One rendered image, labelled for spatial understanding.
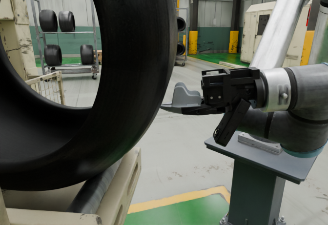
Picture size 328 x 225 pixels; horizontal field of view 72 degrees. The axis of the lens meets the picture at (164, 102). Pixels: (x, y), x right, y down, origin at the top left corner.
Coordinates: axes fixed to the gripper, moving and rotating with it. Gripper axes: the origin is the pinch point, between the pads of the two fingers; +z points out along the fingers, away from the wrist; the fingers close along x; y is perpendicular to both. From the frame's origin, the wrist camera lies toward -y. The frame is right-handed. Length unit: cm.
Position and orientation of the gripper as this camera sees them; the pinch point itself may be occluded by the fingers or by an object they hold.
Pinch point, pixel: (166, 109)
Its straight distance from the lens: 50.5
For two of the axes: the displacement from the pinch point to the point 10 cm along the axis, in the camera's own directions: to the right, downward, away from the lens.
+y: -1.2, -9.5, -2.9
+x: -0.9, 3.0, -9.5
